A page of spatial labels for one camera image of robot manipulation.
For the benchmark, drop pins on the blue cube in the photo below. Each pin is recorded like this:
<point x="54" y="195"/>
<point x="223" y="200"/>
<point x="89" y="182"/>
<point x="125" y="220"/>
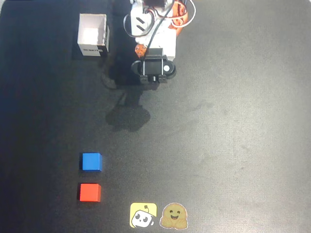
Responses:
<point x="91" y="161"/>

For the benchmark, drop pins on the yellow robot cartoon sticker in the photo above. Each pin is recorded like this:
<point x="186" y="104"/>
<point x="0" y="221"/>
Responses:
<point x="143" y="214"/>

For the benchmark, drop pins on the black desk mat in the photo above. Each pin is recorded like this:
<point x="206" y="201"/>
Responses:
<point x="218" y="121"/>

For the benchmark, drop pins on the red cube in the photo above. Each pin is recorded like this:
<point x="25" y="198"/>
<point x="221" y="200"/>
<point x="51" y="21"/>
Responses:
<point x="90" y="192"/>

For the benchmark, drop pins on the white cardboard box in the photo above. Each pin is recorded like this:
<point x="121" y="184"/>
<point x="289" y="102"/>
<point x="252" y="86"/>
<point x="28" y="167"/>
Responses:
<point x="93" y="34"/>

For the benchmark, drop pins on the black gripper-mounted camera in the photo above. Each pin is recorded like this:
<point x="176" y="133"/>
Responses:
<point x="153" y="66"/>

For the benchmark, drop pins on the hugging face emoji sticker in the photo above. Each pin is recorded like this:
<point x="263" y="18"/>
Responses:
<point x="173" y="216"/>

